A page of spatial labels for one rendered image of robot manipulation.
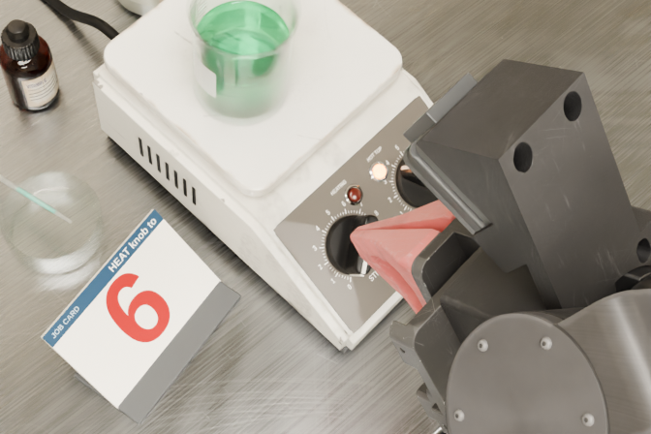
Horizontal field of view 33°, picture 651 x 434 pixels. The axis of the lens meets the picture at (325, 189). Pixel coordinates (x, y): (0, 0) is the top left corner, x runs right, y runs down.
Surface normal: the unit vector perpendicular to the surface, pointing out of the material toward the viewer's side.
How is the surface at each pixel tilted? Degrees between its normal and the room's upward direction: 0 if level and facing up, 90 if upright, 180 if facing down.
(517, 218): 91
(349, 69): 0
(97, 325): 40
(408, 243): 61
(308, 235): 30
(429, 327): 50
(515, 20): 0
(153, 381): 0
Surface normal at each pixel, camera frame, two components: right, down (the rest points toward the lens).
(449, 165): -0.67, 0.64
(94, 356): 0.59, 0.02
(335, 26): 0.09, -0.43
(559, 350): -0.77, -0.02
